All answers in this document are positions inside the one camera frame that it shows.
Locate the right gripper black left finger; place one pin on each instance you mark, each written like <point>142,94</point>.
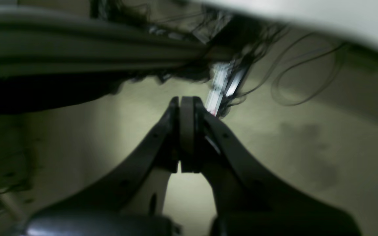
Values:
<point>129,200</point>

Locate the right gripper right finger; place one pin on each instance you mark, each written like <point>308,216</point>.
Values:
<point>249,199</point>

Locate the white power strip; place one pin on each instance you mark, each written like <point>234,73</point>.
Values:
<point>227,80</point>

